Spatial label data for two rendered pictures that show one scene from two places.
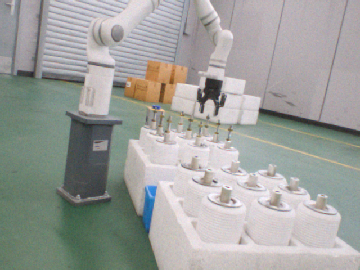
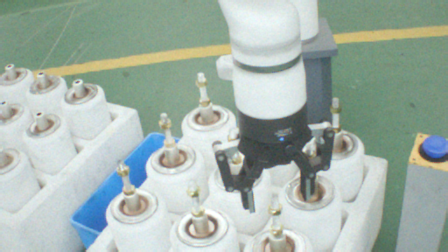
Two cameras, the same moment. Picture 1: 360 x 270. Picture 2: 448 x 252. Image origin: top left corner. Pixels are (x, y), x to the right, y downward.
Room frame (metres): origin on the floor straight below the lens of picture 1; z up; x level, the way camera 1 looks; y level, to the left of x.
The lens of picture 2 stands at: (1.86, -0.46, 0.82)
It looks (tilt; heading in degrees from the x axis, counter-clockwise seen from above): 36 degrees down; 140
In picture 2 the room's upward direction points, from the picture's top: 8 degrees counter-clockwise
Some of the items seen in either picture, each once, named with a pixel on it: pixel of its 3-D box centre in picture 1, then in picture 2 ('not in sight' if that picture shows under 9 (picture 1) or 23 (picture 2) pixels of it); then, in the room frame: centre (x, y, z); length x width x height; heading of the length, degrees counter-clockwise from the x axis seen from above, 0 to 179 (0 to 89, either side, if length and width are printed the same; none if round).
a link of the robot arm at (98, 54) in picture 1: (103, 44); not in sight; (1.21, 0.31, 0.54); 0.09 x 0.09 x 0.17; 54
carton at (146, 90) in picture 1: (147, 90); not in sight; (5.29, 0.60, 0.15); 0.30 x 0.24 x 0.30; 45
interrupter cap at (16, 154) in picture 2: (270, 175); (3, 162); (1.00, -0.28, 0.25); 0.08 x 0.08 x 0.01
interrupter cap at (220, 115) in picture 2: (166, 141); (207, 118); (1.22, 0.05, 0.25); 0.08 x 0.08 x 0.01
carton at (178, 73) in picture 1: (174, 74); not in sight; (5.67, 0.26, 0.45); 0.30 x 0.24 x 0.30; 44
